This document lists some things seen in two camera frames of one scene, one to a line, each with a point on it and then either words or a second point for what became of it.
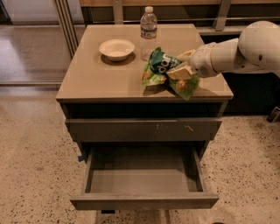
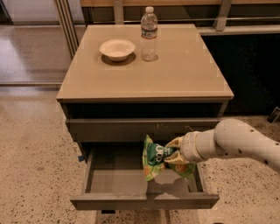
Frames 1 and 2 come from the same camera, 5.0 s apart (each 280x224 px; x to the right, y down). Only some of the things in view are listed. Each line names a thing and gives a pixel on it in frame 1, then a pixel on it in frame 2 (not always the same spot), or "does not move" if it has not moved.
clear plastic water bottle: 148,33 does not move
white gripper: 201,62 to 189,147
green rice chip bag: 155,72 to 154,162
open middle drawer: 143,178 does not move
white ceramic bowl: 116,50 does not move
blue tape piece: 80,157 does not move
